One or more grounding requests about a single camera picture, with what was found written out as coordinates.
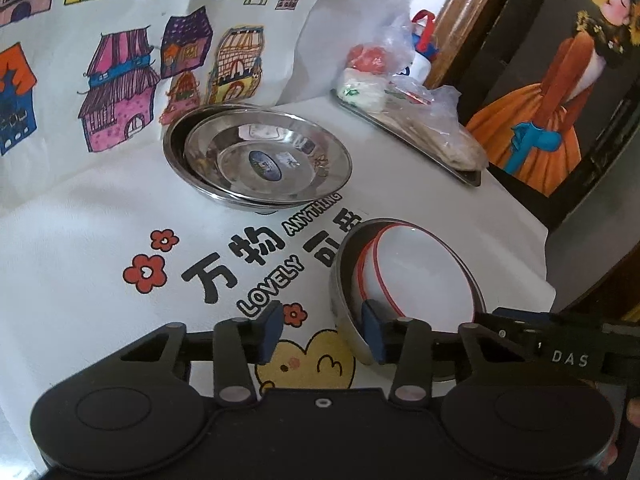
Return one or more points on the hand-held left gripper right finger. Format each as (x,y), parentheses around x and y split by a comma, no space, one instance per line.
(375,335)

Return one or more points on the wooden frame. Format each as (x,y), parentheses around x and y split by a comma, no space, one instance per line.
(475,10)

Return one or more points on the white printed tablecloth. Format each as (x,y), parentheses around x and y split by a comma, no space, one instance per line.
(100,220)

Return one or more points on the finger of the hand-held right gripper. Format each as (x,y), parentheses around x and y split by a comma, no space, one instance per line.
(520,332)

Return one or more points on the girl in orange dress painting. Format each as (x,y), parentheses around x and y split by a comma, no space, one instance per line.
(540,110)

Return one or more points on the white bottle red blue cap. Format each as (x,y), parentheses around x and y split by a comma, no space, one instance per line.
(422,67)

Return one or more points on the small steel plate blue sticker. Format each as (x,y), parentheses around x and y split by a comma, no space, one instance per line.
(300,160)

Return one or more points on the white round food packet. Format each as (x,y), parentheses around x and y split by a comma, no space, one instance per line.
(360,91)

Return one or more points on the steel tray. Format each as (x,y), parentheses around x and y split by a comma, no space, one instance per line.
(470,177)

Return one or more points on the person's right hand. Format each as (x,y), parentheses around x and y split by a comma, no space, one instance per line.
(634,410)

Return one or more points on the clear plastic bag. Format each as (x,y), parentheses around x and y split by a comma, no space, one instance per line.
(435,125)

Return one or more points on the red round food packet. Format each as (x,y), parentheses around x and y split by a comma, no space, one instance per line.
(370,59)

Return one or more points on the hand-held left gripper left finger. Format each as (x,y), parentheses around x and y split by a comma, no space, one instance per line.
(272,332)

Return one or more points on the steel bowl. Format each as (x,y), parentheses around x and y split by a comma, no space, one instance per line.
(345,305)
(175,140)

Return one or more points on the white bowl red rim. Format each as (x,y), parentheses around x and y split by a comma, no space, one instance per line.
(420,270)

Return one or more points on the colourful houses drawing paper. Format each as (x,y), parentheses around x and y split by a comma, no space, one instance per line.
(140,10)

